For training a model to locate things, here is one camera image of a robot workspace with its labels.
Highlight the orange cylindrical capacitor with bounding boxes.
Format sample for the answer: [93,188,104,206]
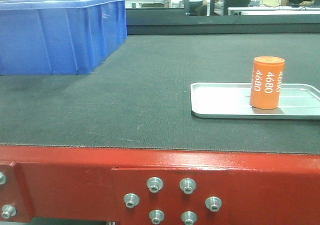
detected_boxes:
[249,56,285,110]

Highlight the black conveyor belt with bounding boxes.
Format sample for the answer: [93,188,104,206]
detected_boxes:
[0,33,320,154]

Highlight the blue crate on conveyor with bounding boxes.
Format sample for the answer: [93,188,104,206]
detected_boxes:
[0,0,127,76]

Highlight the silver metal tray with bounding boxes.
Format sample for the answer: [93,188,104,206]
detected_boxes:
[190,82,320,120]

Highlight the red conveyor frame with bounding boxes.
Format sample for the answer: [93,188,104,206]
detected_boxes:
[0,145,320,225]

